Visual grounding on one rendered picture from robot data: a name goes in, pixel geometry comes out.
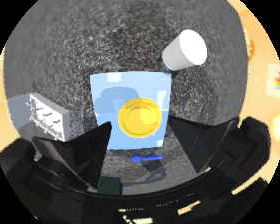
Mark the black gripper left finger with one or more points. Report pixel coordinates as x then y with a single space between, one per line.
83 156

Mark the white paper cup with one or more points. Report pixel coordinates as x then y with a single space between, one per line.
186 50

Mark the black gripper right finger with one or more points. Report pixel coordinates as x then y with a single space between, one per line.
200 141

